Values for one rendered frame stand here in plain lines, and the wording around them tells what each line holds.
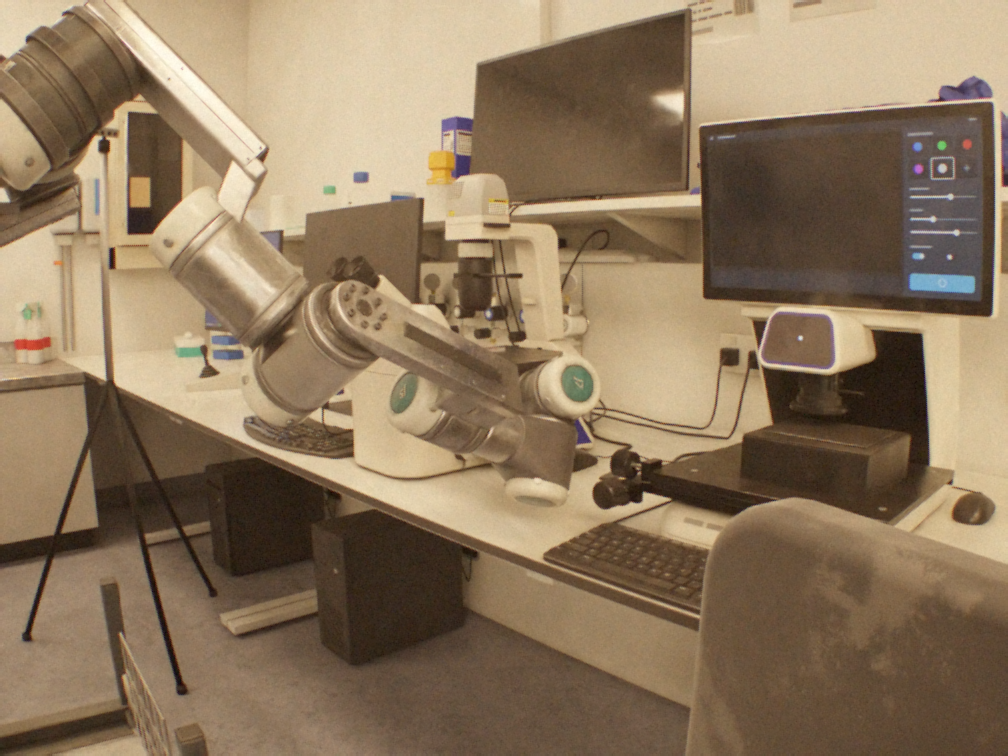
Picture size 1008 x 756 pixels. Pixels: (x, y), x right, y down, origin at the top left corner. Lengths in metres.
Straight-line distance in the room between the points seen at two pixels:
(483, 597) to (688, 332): 1.16
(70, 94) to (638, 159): 1.26
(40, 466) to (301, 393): 2.51
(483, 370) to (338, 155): 2.48
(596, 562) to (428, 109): 2.09
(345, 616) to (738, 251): 1.50
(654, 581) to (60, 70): 0.83
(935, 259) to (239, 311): 0.83
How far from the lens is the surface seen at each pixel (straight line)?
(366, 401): 1.38
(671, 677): 2.09
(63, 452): 3.25
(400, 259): 1.77
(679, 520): 1.03
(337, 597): 2.21
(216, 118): 0.83
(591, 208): 1.69
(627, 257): 1.91
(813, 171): 1.11
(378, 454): 1.37
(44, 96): 0.83
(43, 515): 3.30
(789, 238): 1.12
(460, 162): 2.28
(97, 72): 0.84
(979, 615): 0.42
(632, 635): 2.13
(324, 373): 0.77
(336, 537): 2.13
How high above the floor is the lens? 1.11
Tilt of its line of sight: 8 degrees down
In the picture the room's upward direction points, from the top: straight up
